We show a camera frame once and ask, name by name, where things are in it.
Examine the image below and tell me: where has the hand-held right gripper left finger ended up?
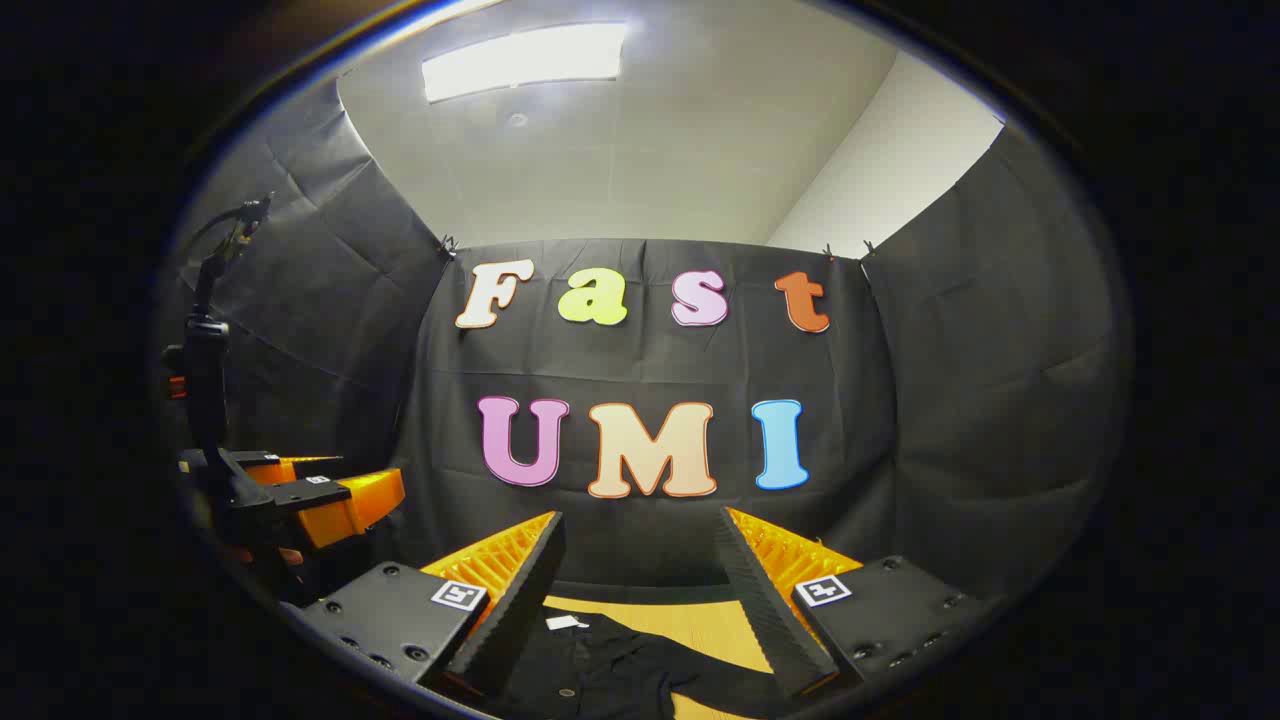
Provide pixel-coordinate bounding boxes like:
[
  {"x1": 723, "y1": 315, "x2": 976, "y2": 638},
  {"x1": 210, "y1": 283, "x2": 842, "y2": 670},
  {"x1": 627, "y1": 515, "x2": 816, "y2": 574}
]
[{"x1": 300, "y1": 510, "x2": 568, "y2": 701}]

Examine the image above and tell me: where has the ceiling light panel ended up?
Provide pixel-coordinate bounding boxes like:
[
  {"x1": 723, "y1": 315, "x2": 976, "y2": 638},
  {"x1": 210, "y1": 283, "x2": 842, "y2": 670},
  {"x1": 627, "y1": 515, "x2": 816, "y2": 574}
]
[{"x1": 420, "y1": 22, "x2": 629, "y2": 104}]

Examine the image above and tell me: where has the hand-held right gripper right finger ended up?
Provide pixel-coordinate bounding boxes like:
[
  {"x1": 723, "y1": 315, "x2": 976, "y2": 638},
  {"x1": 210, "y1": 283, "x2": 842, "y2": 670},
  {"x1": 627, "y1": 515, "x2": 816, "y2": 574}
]
[{"x1": 713, "y1": 506, "x2": 1001, "y2": 701}]

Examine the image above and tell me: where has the black jacket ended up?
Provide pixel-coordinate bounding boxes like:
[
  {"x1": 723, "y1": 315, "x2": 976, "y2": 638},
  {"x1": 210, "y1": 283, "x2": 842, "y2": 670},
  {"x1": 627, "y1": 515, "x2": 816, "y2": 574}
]
[{"x1": 480, "y1": 605, "x2": 801, "y2": 720}]

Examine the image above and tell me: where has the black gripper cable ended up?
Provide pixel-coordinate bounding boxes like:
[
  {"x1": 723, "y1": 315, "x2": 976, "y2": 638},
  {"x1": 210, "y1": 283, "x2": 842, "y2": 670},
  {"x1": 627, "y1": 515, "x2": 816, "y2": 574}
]
[{"x1": 185, "y1": 197, "x2": 273, "y2": 321}]

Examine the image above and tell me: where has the black backdrop cloth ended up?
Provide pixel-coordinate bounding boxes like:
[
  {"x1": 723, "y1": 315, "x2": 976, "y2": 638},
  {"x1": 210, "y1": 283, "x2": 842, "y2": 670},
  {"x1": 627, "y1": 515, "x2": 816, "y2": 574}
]
[{"x1": 160, "y1": 75, "x2": 1131, "y2": 611}]

